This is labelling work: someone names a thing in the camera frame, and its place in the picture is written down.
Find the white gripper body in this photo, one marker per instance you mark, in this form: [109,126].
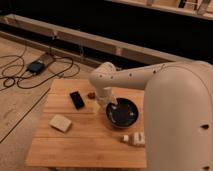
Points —
[105,96]

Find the white sponge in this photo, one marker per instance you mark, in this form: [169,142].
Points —
[60,122]

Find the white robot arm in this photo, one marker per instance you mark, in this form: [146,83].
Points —
[178,111]

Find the dark ceramic bowl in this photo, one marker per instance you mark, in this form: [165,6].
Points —
[123,114]

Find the reddish brown sausage toy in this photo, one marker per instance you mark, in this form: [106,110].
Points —
[91,95]

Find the black smartphone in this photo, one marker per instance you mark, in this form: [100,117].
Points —
[77,100]

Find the wooden table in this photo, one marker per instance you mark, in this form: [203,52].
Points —
[90,142]

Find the white remote control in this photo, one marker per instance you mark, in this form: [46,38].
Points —
[134,139]

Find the blue power adapter box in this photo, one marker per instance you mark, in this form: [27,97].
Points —
[35,67]

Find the long wooden frame beam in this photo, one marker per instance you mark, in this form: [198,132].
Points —
[122,49]

